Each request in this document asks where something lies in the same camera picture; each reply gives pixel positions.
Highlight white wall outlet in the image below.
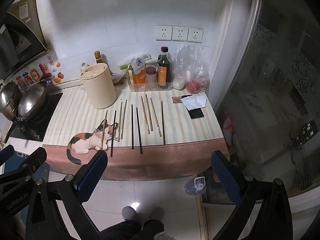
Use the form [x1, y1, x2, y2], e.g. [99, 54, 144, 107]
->
[155, 25, 172, 41]
[187, 27, 203, 43]
[172, 26, 188, 42]

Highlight dark soy sauce bottle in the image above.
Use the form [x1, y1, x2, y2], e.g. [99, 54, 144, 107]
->
[157, 46, 172, 90]

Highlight clear plastic organiser tray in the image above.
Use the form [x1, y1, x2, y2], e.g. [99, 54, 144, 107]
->
[129, 62, 173, 92]

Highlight black phone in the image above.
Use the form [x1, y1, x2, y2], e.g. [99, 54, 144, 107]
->
[180, 94, 205, 120]

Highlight clear plastic bag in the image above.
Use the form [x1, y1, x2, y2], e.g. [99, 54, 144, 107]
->
[172, 43, 210, 93]

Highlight blue and white floor object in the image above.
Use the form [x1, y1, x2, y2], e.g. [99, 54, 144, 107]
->
[184, 176, 207, 196]

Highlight red tomato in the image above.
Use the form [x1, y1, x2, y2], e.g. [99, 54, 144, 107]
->
[185, 79, 201, 93]

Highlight steel pot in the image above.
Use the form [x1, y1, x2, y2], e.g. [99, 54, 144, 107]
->
[0, 81, 22, 121]

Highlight white and orange seasoning bag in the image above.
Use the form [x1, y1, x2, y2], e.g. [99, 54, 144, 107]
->
[131, 54, 146, 84]

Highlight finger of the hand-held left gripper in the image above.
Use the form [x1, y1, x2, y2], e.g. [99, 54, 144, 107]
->
[0, 147, 47, 184]
[0, 144, 15, 167]

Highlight black range hood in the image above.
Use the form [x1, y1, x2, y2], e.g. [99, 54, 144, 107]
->
[0, 0, 52, 80]

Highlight light bamboo chopstick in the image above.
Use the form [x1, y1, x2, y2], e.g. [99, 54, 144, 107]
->
[121, 99, 128, 140]
[145, 94, 153, 132]
[141, 96, 150, 134]
[150, 97, 162, 138]
[117, 101, 123, 143]

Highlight black induction cooktop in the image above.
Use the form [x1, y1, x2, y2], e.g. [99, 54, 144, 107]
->
[9, 92, 63, 142]

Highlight grey slipper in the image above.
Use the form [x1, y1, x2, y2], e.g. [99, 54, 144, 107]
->
[122, 206, 138, 220]
[149, 207, 165, 221]

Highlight red kitchen utensil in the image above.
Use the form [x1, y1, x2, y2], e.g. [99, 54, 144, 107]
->
[39, 64, 55, 82]

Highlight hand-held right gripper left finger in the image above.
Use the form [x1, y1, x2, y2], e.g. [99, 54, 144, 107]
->
[25, 151, 110, 240]

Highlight white tissue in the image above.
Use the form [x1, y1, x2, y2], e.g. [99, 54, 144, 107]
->
[180, 94, 208, 111]

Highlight cream ribbed utensil holder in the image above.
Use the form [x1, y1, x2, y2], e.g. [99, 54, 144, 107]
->
[81, 63, 117, 109]

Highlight red-lidded jar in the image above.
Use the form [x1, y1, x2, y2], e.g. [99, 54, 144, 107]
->
[145, 64, 157, 84]

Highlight colourful wall stickers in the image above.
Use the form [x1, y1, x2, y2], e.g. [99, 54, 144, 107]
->
[14, 56, 63, 89]

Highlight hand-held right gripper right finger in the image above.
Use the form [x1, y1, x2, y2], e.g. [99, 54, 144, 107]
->
[211, 151, 293, 240]

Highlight black trousers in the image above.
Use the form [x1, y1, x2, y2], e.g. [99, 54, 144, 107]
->
[100, 219, 165, 240]

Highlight striped cat print mat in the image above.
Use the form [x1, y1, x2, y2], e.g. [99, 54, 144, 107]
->
[42, 85, 230, 182]

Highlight wok with steel lid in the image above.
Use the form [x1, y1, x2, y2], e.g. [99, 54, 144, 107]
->
[4, 82, 50, 143]

